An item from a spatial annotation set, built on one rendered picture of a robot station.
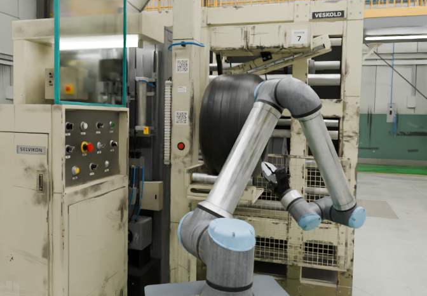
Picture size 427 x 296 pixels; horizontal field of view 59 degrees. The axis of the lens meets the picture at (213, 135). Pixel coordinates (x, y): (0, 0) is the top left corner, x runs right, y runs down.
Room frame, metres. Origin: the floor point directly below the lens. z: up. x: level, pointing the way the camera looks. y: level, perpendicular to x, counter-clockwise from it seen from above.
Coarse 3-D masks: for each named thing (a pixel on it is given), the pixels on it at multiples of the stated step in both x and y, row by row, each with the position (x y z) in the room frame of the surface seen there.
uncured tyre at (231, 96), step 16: (224, 80) 1.95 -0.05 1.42; (240, 80) 1.93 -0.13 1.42; (256, 80) 1.95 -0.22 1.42; (208, 96) 1.90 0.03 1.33; (224, 96) 1.87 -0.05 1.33; (240, 96) 1.84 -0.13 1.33; (208, 112) 1.85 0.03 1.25; (224, 112) 1.83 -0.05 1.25; (240, 112) 1.81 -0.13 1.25; (208, 128) 1.84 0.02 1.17; (224, 128) 1.82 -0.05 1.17; (240, 128) 1.80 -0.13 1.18; (208, 144) 1.86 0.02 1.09; (224, 144) 1.83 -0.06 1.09; (208, 160) 1.91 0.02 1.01; (224, 160) 1.87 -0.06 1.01; (256, 176) 2.02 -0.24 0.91
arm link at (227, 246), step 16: (224, 224) 1.18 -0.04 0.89; (240, 224) 1.19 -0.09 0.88; (208, 240) 1.16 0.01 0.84; (224, 240) 1.11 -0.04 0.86; (240, 240) 1.11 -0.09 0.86; (208, 256) 1.15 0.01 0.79; (224, 256) 1.11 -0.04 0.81; (240, 256) 1.11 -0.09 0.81; (208, 272) 1.14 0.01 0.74; (224, 272) 1.11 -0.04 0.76; (240, 272) 1.11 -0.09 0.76
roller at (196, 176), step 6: (192, 174) 2.01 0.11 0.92; (198, 174) 2.00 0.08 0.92; (204, 174) 1.99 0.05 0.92; (210, 174) 1.99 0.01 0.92; (216, 174) 1.99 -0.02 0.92; (192, 180) 2.01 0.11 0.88; (198, 180) 2.00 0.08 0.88; (204, 180) 1.99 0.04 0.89; (210, 180) 1.97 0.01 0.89; (252, 180) 1.91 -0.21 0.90
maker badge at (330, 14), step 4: (312, 12) 2.46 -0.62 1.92; (316, 12) 2.46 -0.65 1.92; (320, 12) 2.45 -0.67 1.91; (324, 12) 2.44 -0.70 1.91; (328, 12) 2.44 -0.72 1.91; (332, 12) 2.43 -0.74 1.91; (336, 12) 2.42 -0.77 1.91; (340, 12) 2.41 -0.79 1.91; (312, 16) 2.46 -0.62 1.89; (316, 16) 2.46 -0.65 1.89; (320, 16) 2.45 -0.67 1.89; (324, 16) 2.44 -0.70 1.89; (328, 16) 2.44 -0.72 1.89; (332, 16) 2.43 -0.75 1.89; (336, 16) 2.42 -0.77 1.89; (340, 16) 2.41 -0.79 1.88
